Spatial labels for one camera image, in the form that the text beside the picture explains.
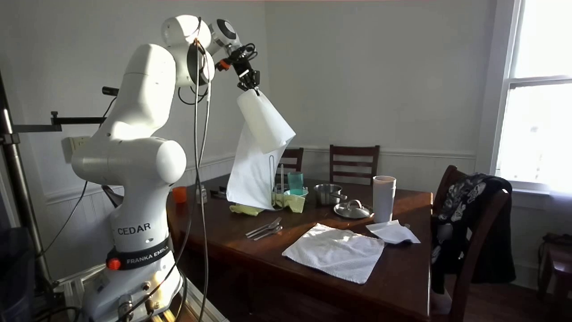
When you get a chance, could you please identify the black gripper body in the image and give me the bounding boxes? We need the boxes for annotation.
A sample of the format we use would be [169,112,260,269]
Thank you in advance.
[226,42,260,83]

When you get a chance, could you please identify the large white paper towel roll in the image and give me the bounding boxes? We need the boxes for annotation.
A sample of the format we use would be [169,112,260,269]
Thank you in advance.
[225,89,298,214]

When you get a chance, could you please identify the dark wooden slatted chair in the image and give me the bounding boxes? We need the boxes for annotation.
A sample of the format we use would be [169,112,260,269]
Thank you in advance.
[278,148,305,178]

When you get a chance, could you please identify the teal plastic cup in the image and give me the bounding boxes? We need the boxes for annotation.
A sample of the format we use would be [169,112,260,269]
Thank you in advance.
[285,171,305,194]

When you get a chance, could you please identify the wooden chair back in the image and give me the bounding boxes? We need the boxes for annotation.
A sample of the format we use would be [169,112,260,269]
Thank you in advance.
[327,144,382,189]

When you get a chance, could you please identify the green bowl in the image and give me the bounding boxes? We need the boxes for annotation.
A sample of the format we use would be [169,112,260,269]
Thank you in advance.
[273,187,310,216]

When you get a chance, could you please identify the metal fork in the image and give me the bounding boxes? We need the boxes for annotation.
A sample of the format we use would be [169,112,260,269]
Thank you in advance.
[243,219,282,241]

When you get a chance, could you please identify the metal spoon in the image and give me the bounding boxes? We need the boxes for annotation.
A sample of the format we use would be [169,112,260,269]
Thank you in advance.
[248,224,285,244]

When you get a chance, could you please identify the metal pot lid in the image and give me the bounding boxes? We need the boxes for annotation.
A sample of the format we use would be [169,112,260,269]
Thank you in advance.
[330,198,375,223]

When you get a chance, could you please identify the large white paper sheet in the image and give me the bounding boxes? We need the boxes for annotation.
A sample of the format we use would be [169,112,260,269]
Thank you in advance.
[280,223,386,287]

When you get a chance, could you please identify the small white napkin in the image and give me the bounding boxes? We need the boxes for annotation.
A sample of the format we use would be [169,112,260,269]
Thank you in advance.
[364,219,421,248]

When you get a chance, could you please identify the wooden chair holding jacket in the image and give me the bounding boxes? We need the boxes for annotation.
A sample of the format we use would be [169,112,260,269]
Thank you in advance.
[428,164,514,322]

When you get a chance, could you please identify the bright dining room window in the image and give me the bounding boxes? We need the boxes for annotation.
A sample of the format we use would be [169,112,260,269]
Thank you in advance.
[487,0,572,199]

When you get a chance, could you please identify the black patterned jacket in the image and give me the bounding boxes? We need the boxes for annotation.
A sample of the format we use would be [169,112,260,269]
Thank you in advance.
[428,173,518,296]

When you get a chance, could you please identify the dark wooden side table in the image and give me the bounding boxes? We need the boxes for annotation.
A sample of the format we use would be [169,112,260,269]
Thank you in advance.
[536,232,572,301]

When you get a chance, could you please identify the black cable bundle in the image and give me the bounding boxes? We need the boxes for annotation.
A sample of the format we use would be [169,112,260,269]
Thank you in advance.
[175,35,219,322]

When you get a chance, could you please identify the black camera stand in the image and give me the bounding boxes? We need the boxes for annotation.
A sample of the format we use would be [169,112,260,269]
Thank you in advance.
[0,71,117,301]

